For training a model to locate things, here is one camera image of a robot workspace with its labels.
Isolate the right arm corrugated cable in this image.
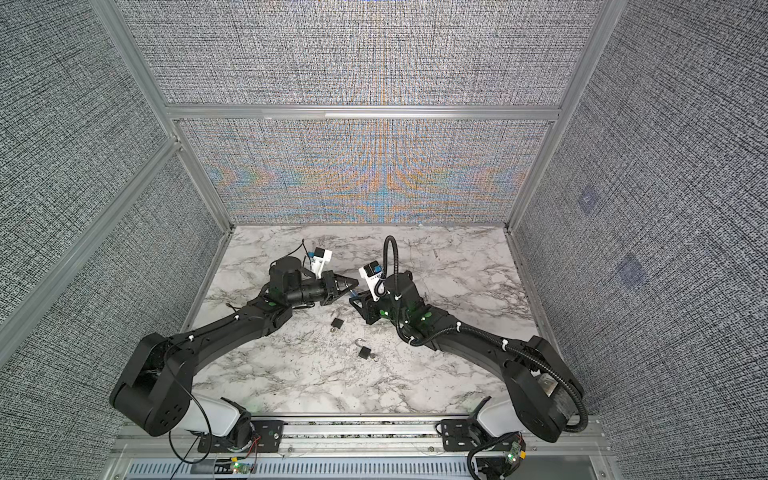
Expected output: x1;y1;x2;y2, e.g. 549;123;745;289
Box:
381;235;590;435

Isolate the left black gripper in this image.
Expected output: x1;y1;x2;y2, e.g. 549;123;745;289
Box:
288;272;359;309

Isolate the lower small black padlock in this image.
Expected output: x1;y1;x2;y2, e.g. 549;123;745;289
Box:
354;338;378;362

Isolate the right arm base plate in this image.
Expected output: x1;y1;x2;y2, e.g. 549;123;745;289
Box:
434;418;526;453

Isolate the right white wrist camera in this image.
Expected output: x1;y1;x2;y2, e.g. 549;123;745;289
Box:
358;260;386;301

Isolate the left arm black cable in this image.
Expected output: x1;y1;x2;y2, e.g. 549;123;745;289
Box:
166;239;319;480

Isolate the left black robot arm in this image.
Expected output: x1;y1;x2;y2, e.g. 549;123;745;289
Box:
109;256;359;437

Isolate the small black padlock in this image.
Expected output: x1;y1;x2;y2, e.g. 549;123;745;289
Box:
354;338;378;362
330;314;345;333

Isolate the left small black padlock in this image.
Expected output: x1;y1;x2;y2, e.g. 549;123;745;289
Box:
330;314;345;333

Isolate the aluminium front rail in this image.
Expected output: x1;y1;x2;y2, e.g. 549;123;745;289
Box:
107;415;619;480

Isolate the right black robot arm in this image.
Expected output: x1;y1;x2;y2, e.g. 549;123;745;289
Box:
350;273;589;443

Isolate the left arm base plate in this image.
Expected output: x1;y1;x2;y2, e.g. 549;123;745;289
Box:
197;420;285;454

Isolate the aluminium frame back bar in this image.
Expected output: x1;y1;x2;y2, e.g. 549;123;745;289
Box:
165;104;562;121

